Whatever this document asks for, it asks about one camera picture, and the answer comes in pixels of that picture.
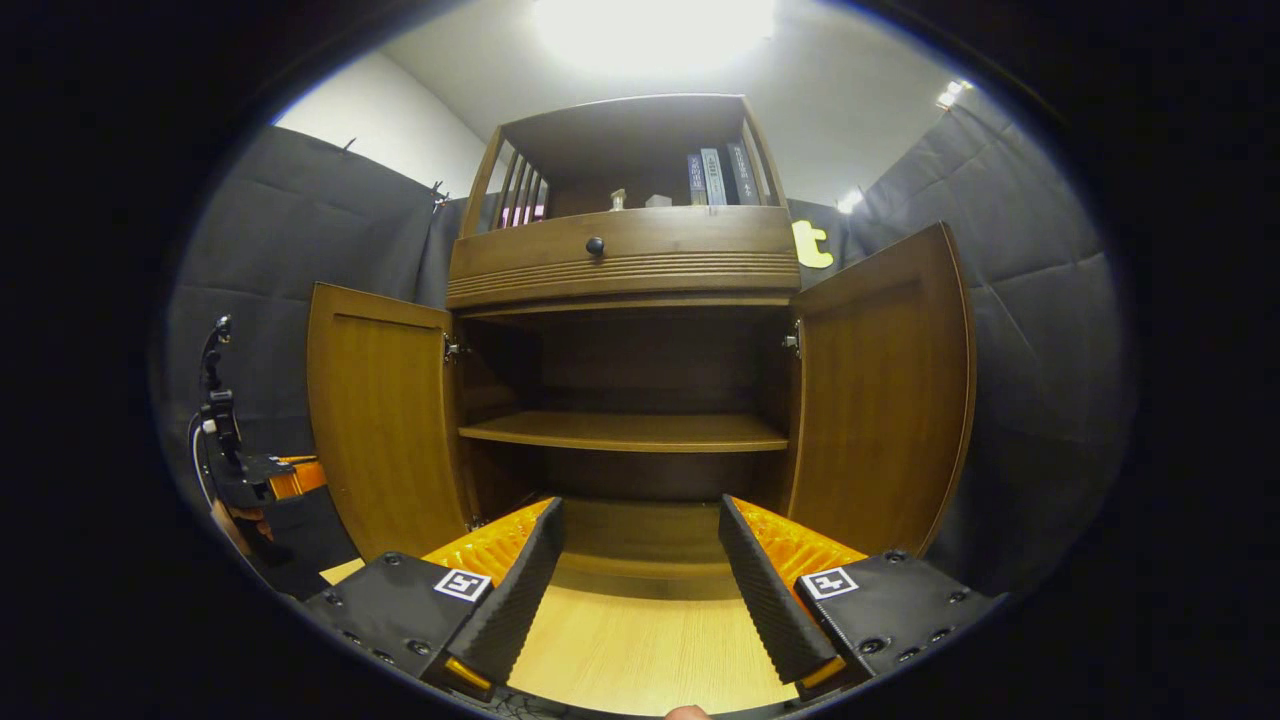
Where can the dark blue book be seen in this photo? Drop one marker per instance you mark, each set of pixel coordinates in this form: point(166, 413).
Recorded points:
point(696, 180)

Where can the wooden cabinet door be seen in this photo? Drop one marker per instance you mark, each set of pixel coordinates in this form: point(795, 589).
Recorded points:
point(385, 420)
point(880, 400)

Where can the light grey book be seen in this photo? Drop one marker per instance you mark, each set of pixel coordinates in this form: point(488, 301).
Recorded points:
point(713, 177)

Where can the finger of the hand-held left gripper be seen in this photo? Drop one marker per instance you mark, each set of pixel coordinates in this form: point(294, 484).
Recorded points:
point(298, 478)

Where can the wooden inner shelf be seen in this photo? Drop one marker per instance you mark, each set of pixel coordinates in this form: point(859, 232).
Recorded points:
point(630, 432)

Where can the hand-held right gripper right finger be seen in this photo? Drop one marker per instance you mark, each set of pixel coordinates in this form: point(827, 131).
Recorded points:
point(770, 600)

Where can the dark grey book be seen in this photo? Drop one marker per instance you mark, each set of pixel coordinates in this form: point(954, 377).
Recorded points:
point(742, 174)

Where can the pink object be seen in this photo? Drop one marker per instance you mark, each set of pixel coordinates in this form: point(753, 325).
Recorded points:
point(522, 216)

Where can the metal door hinge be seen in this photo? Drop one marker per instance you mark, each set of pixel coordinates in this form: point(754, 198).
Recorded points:
point(792, 340)
point(455, 348)

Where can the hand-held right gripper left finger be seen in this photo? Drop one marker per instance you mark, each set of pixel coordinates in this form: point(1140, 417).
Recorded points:
point(515, 600)

